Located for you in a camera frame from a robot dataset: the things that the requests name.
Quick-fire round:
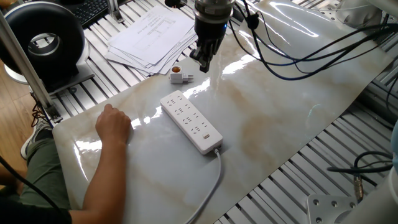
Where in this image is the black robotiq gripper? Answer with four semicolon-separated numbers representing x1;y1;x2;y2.
189;18;228;74

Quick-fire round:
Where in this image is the white bulb holder adapter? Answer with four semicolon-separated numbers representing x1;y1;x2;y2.
169;65;194;85

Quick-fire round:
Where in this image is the person's right forearm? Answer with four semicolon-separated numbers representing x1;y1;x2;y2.
70;139;128;224

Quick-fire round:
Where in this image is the person's right hand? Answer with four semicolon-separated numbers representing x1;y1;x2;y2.
95;103;132;146

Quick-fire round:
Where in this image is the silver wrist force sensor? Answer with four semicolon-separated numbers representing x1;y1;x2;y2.
193;0;236;21

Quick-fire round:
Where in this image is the stack of white papers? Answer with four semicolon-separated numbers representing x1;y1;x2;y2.
104;5;200;77

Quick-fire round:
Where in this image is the white power strip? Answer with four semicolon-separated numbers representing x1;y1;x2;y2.
159;90;224;156

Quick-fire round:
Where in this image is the marble pattern table mat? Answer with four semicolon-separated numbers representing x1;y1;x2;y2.
52;0;394;224

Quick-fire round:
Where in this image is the black computer keyboard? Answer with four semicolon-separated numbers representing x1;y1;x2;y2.
60;0;131;29

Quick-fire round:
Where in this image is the grey white sneaker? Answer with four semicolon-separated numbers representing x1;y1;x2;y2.
21;119;53;161

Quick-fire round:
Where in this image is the person's green trouser leg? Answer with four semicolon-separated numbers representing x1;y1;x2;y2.
20;136;72;212

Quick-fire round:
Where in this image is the person's black shirt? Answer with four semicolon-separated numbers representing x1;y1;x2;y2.
0;189;73;224

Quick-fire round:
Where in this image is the black gripper cable bundle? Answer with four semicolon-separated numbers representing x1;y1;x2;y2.
228;0;398;82

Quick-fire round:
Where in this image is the aluminium frame post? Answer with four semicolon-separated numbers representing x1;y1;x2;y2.
107;0;125;24
0;11;63;124

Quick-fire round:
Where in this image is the grey power strip cable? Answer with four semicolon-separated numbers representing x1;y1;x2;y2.
185;148;223;224

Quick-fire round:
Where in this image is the red black wire bundle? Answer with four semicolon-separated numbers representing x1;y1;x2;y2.
30;93;47;128

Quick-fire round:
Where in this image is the black ring shaped fan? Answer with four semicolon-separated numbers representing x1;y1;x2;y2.
0;1;96;94

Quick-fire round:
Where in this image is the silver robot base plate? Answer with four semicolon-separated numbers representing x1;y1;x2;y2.
307;194;358;224

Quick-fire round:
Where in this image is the black cable with metal connector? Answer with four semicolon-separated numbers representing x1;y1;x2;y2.
326;151;394;203

